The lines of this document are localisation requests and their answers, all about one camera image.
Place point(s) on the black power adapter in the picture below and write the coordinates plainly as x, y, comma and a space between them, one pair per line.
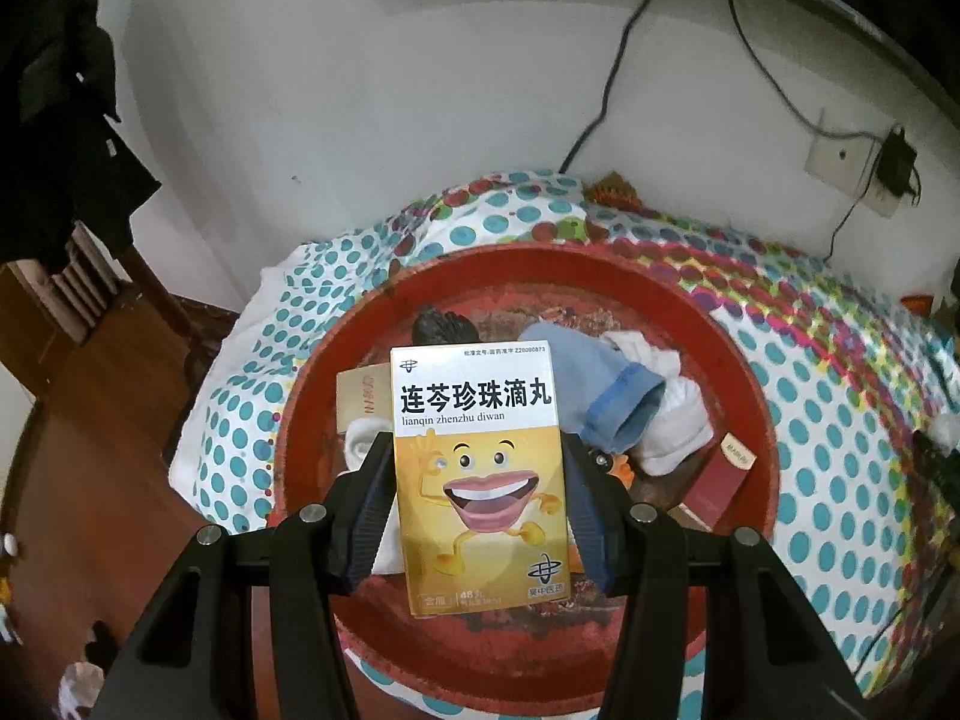
896, 161

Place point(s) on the red foil wrapper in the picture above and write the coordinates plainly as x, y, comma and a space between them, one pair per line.
615, 193

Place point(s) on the white sock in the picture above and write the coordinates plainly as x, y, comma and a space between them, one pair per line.
679, 420
360, 441

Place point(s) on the black plastic bag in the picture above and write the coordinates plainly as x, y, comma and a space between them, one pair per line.
450, 328

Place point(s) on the yellow medicine box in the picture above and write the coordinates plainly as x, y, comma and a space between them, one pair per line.
480, 480

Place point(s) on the white crumpled paper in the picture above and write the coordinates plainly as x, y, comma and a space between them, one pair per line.
82, 690

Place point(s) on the white power wall socket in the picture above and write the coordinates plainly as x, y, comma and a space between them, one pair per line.
881, 202

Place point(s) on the white single-hole wall plate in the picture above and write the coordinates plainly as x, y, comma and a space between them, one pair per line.
832, 154

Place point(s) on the orange toy fish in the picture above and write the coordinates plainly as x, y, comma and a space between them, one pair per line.
621, 472

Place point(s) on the dark hanging clothing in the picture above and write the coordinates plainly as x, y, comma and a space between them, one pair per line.
60, 127

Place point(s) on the red and tan small box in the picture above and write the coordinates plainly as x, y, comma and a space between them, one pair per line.
716, 480

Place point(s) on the red snack packet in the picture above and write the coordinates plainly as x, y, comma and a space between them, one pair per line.
919, 301

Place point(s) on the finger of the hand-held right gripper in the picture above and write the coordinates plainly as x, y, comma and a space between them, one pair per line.
949, 439

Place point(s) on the beige cardboard box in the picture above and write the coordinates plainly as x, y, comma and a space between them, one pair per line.
364, 397

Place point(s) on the blue sock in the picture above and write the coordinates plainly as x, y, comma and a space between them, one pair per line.
600, 382

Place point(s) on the polka dot tablecloth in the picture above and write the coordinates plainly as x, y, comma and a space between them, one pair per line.
825, 390

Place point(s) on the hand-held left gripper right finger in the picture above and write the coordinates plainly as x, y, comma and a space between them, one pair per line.
592, 532

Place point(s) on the wooden chair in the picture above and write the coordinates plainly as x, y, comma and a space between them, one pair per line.
45, 315

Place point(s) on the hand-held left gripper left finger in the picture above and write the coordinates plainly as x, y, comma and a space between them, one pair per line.
371, 532

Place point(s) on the red round tray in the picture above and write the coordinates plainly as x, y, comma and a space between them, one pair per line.
525, 292

